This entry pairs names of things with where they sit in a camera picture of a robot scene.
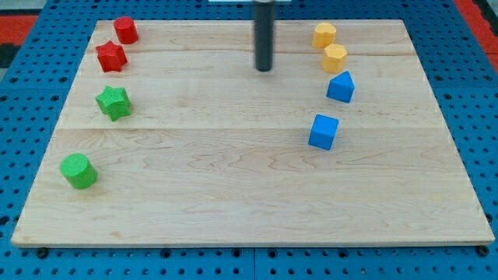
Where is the blue pentagon block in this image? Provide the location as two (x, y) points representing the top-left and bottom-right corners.
(326, 71), (355, 103)

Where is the blue cube block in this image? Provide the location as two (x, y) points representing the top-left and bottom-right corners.
(308, 114), (339, 150)

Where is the yellow hexagon block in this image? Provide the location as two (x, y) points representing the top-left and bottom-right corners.
(321, 44), (348, 73)

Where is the yellow heart block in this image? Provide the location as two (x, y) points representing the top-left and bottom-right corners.
(312, 22), (337, 48)

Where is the light wooden board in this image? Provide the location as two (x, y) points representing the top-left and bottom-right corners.
(12, 19), (495, 248)

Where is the red cylinder block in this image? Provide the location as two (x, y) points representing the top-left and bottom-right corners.
(113, 16), (139, 44)

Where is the green cylinder block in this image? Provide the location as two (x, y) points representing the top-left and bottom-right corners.
(60, 153), (98, 189)

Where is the red star block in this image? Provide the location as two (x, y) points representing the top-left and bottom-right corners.
(96, 40), (128, 72)

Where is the green star block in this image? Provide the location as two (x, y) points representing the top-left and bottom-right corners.
(95, 86), (131, 121)

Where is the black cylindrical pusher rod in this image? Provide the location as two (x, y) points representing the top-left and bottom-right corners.
(253, 0), (275, 72)

